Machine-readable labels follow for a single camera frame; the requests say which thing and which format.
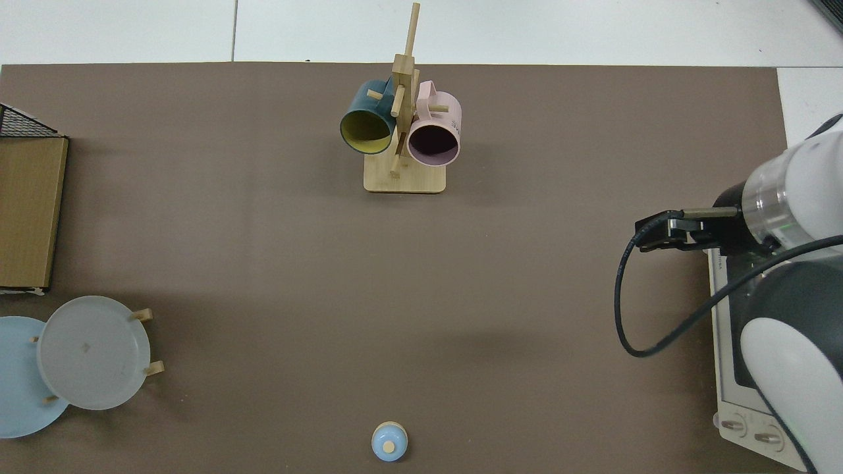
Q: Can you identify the pale toaster oven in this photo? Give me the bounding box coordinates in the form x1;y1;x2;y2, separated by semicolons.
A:
708;250;817;471

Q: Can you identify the dark grey corner object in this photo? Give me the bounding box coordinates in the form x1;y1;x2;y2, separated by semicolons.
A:
809;0;843;35

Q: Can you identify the pink cup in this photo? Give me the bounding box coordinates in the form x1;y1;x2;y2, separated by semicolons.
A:
406;80;463;167

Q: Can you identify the wooden cup stand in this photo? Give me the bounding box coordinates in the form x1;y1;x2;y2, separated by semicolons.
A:
364;2;447;194

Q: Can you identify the dark teal cup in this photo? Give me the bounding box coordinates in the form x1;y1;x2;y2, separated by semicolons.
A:
339;78;399;155

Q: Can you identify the small blue round thing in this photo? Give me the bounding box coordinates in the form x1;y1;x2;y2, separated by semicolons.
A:
371;421;409;463

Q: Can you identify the brown table cloth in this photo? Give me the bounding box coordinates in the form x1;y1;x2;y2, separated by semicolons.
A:
0;63;796;474

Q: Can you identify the wooden plate rack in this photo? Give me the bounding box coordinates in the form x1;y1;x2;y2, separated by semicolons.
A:
30;308;165;404

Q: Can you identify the grey plate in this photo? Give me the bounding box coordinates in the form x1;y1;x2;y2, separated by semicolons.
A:
36;296;151;411

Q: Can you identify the light blue plate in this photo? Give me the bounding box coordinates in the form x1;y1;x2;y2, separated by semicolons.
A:
0;316;70;439

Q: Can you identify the wire basket with wooden floor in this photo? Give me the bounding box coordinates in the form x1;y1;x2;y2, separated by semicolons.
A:
0;103;70;296

